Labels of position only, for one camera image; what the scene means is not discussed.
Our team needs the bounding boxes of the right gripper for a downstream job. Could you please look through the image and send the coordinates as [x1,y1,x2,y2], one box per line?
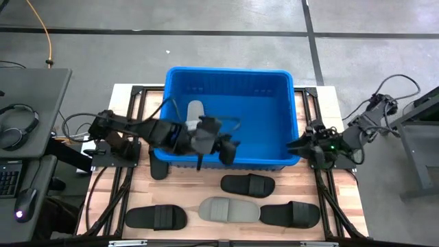
[286,131,341,169]

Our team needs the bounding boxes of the white slide sandal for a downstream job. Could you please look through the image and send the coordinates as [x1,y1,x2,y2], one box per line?
[186,99,207,133]

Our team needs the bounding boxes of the blue plastic bin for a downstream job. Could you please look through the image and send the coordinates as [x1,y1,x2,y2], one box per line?
[153,66,302,172]

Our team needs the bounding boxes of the black slide sandal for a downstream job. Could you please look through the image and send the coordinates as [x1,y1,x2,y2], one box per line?
[219,173,276,199]
[259,200,322,230]
[148,146,169,181]
[124,204,189,231]

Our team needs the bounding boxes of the grey slide sandal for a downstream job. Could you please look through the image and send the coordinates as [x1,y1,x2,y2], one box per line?
[197,196,262,224]

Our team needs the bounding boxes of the dark grey metal table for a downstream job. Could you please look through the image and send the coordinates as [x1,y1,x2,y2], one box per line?
[390,85,439,200]

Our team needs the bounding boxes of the black control box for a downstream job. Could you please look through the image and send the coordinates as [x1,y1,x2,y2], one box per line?
[44,136,95,174]

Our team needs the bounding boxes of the grey desk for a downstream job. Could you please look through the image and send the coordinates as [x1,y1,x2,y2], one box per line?
[0,67,73,159]
[0,154,58,243]

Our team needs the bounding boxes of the person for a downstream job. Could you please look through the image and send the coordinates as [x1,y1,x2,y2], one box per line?
[34,197,80,241]

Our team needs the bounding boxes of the black headphones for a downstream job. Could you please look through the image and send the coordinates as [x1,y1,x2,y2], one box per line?
[0,103,40,152]

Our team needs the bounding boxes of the black computer mouse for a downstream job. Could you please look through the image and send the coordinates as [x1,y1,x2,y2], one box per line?
[13,187,39,224]

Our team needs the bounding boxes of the black keyboard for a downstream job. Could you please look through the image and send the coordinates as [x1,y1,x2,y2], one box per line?
[0,161,23,200]

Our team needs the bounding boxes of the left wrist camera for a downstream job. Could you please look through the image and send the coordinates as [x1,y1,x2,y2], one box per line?
[217,134,241,166]

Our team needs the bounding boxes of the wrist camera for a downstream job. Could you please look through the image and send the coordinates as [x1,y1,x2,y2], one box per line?
[217,134,241,166]
[309,119,327,137]

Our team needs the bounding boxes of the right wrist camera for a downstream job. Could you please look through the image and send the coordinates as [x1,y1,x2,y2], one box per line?
[309,119,327,137]

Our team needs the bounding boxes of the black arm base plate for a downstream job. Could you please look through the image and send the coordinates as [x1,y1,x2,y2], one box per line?
[310,156,357,170]
[91,140,142,168]

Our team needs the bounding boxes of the black aluminium table frame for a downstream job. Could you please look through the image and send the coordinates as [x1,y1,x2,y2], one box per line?
[75,84,370,241]

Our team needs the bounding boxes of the silver metal bracket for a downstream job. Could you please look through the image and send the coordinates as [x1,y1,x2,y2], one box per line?
[299,241,340,247]
[108,239,149,247]

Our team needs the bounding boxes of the black table cable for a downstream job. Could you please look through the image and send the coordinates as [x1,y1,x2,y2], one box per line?
[85,166,104,231]

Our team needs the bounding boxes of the orange floor cable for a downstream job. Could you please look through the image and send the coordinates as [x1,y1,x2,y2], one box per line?
[25,0,54,68]

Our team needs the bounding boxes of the thin black floor cable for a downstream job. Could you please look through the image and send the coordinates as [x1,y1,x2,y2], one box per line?
[0,60,27,69]

